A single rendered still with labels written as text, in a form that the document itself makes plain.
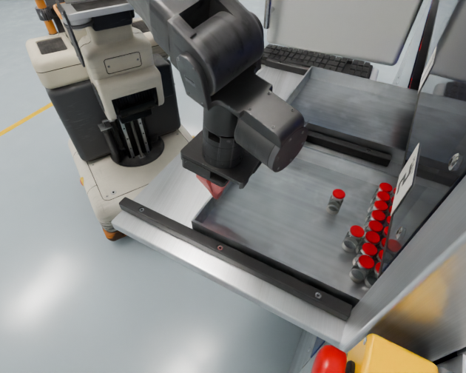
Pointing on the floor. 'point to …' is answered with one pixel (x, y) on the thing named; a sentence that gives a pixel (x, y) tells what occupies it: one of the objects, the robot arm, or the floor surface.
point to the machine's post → (429, 283)
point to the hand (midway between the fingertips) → (217, 193)
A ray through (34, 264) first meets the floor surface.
